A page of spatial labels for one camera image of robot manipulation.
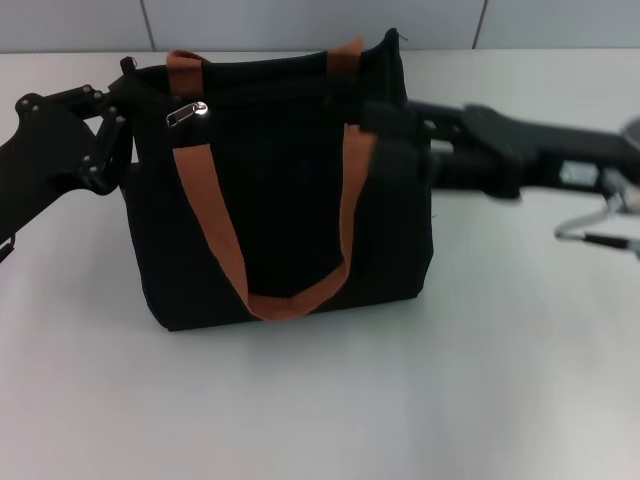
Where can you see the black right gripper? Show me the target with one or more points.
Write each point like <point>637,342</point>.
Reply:
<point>510,150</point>

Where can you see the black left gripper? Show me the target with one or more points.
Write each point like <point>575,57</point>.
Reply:
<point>45,145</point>

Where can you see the silver zipper pull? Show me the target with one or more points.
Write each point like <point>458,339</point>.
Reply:
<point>187,114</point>

